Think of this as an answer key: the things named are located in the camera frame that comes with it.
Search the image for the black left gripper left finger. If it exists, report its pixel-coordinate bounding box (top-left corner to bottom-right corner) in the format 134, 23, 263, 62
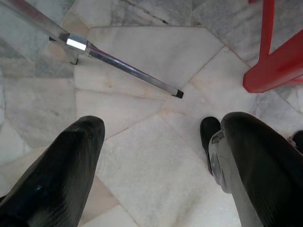
0, 115, 106, 227

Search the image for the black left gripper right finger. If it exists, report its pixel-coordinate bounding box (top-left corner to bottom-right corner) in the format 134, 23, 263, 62
220, 112, 303, 227

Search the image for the black robot right foot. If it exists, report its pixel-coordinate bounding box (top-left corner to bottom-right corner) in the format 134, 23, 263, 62
291, 130, 303, 154

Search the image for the black robot foot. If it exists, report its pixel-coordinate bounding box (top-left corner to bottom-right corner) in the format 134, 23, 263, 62
200, 116, 223, 175
291, 130, 303, 154

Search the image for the silver robot left leg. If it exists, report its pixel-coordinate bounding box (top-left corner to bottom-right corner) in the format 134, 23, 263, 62
207, 129, 263, 227

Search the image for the black robot left foot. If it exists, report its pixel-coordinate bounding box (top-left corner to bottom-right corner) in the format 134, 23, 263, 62
200, 116, 223, 175

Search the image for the red plastic stool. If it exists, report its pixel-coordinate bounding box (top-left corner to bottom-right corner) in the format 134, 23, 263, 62
243, 0, 303, 94

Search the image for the silver metal clothes rack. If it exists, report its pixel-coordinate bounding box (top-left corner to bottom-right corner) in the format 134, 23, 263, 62
0, 0, 185, 99

